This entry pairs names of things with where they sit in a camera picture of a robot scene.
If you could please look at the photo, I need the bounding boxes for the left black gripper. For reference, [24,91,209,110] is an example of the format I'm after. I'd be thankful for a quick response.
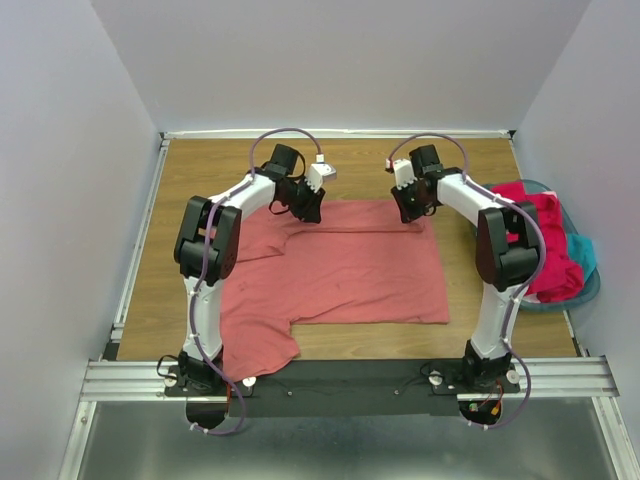
[279,177,326,225]

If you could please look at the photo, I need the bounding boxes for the salmon pink t shirt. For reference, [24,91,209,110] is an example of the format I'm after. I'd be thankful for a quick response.
[220,200,450,381]

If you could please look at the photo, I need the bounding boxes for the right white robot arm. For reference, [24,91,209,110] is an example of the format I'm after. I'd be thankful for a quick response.
[385,145,546,392]

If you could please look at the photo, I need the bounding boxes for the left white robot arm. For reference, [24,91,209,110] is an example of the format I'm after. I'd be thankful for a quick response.
[174,144,337,395]

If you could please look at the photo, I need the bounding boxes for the magenta t shirt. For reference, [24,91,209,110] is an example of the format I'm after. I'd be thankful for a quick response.
[490,181,585,304]

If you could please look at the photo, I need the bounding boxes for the teal t shirt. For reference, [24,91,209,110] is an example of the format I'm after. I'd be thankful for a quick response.
[567,233,597,279]

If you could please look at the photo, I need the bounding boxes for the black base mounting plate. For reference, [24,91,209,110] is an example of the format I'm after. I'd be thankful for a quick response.
[160,358,524,418]

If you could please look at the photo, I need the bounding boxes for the teal plastic basket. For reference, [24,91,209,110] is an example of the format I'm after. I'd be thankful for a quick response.
[485,179,600,312]

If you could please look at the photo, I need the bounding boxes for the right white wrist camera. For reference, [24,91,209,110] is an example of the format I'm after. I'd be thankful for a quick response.
[391,159,417,190]

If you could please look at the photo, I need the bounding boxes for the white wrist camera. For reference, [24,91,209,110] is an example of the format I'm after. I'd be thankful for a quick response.
[305,162,337,193]
[391,159,417,190]

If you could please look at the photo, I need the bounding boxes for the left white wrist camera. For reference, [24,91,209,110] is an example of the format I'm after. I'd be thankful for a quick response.
[305,162,337,193]

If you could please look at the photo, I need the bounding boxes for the aluminium front rail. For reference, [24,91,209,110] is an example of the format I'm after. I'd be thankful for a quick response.
[80,357,619,402]

